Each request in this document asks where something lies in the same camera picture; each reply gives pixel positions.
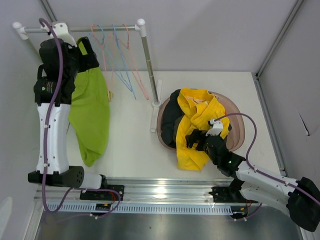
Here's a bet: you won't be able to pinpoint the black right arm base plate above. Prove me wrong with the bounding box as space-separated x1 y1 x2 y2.
208 186 242 203

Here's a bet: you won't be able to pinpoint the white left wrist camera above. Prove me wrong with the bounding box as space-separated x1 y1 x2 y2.
51 21 78 47

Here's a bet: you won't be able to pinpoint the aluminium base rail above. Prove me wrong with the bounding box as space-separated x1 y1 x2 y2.
33 177 263 203

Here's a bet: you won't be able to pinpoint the lime green shorts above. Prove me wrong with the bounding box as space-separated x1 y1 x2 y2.
67 37 111 168

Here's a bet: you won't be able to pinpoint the metal clothes rack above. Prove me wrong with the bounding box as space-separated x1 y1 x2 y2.
11 17 165 133

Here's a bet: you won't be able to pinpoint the pink wire hanger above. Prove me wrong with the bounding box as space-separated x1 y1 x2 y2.
123 24 149 100

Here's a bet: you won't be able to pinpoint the slotted grey cable duct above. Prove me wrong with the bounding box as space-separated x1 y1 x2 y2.
59 202 245 216

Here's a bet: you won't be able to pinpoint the blue hanger with olive shorts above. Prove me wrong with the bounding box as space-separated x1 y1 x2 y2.
105 27 137 100

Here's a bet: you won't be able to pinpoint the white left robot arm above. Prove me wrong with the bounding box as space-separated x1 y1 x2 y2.
27 36 109 200

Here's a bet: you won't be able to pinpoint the translucent pink plastic basin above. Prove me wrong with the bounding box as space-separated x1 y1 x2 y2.
157 91 245 152

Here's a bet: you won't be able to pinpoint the navy dark shorts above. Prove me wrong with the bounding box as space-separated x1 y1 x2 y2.
160 89 184 149

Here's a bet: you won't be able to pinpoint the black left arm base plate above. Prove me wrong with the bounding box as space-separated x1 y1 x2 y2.
79 184 125 202

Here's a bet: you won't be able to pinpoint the yellow shorts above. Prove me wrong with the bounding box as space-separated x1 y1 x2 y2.
175 88 226 171

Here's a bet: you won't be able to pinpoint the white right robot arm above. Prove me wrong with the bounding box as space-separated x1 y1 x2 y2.
185 129 320 232

